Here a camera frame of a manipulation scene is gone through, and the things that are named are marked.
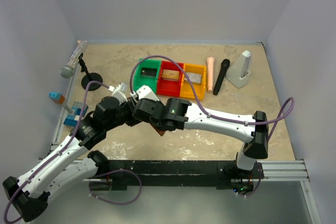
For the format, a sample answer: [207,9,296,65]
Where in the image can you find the brown leather card holder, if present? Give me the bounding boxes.
[152,126,165,136]

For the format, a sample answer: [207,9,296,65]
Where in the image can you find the aluminium frame rail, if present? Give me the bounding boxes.
[261,160,310,182]

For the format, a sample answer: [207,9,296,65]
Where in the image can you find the grey wedge stand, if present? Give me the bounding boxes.
[226,50,252,89]

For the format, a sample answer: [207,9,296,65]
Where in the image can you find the silver glitter microphone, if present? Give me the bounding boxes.
[60,40,88,79]

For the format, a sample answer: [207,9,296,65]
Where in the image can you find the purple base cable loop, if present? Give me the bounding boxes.
[88,167,144,205]

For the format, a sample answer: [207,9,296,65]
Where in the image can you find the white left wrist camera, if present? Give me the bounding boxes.
[108,82,127,104]

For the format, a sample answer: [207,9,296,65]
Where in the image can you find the black card in green bin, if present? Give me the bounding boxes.
[141,68,157,78]

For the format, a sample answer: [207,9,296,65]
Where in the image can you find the blue orange toy brick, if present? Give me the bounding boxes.
[49,92,65,105]

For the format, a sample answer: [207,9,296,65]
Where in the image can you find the yellow plastic bin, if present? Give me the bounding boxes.
[180,63,207,100]

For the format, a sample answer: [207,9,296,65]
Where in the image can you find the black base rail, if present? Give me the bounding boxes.
[94,160,264,190]

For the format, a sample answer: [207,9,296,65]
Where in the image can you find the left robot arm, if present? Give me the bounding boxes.
[3,97,140,222]

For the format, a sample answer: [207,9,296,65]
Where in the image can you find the pink cylindrical handle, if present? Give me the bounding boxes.
[206,57,215,92]

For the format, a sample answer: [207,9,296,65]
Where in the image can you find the red plastic bin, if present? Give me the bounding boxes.
[156,61,184,97]

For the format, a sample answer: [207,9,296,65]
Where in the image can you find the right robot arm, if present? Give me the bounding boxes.
[133,98,268,178]

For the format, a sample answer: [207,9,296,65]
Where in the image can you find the green plastic bin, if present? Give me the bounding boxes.
[133,59,161,93]

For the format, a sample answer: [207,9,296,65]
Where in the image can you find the blue toy brick stack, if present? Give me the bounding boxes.
[63,102,83,127]

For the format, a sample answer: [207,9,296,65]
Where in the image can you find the black microphone stand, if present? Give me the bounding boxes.
[79,53,103,89]

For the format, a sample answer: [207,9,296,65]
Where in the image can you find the silver card in yellow bin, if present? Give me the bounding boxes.
[184,72,202,84]

